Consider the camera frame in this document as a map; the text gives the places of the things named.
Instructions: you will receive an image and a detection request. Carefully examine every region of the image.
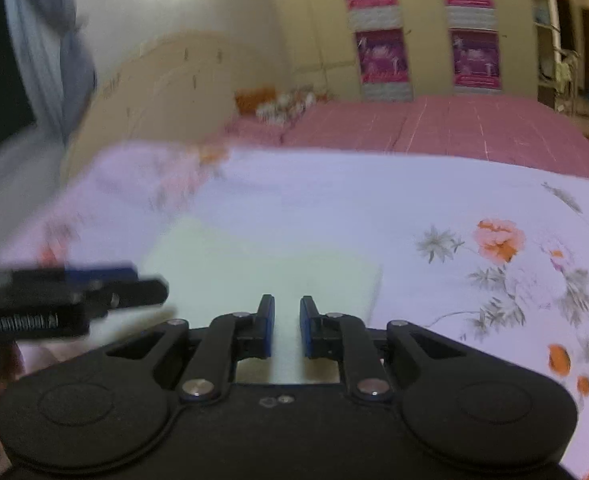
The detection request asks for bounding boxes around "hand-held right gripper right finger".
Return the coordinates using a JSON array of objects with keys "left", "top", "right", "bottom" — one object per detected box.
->
[{"left": 299, "top": 296, "right": 467, "bottom": 403}]

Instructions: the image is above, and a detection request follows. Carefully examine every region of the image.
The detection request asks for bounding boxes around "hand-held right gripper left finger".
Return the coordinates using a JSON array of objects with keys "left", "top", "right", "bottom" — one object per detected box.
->
[{"left": 105, "top": 294, "right": 276, "bottom": 403}]

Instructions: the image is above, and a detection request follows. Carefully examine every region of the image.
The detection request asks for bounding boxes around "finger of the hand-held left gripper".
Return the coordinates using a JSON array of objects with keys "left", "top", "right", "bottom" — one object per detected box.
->
[
  {"left": 64, "top": 265, "right": 138, "bottom": 287},
  {"left": 80, "top": 276, "right": 170, "bottom": 319}
]

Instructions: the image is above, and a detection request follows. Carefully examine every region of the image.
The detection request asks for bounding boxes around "white knitted sweater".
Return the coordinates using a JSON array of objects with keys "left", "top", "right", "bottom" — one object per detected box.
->
[{"left": 142, "top": 215, "right": 382, "bottom": 386}]

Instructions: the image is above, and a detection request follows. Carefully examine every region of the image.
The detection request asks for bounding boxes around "floral lavender blanket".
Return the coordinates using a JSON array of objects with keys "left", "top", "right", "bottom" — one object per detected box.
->
[{"left": 0, "top": 142, "right": 589, "bottom": 480}]

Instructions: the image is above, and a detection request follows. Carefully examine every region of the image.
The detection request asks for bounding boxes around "cream curved headboard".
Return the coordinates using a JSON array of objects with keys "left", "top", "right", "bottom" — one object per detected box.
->
[{"left": 62, "top": 30, "right": 295, "bottom": 181}]

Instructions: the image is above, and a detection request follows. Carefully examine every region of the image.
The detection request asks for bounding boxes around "orange plaid pillow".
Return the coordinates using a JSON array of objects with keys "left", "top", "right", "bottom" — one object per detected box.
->
[{"left": 234, "top": 87, "right": 330, "bottom": 123}]

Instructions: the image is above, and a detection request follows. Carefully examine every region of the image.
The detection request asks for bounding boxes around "grey blue curtain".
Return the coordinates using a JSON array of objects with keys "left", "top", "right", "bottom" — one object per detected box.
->
[{"left": 2, "top": 0, "right": 98, "bottom": 146}]

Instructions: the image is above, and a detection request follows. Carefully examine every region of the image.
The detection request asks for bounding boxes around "pink checked bed sheet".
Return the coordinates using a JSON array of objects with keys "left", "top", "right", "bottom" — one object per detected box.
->
[{"left": 207, "top": 94, "right": 589, "bottom": 183}]

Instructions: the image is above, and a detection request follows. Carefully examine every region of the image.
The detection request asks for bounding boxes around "cream wardrobe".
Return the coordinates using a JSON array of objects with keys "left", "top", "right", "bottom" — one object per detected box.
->
[{"left": 262, "top": 0, "right": 540, "bottom": 103}]

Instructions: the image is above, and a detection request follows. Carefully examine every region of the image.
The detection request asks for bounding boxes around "light green cloth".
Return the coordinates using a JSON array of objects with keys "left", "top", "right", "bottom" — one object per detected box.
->
[{"left": 554, "top": 52, "right": 576, "bottom": 96}]

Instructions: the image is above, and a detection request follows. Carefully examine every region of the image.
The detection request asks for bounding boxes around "open wall shelf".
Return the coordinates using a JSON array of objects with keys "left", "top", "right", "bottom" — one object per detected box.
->
[{"left": 524, "top": 0, "right": 575, "bottom": 111}]

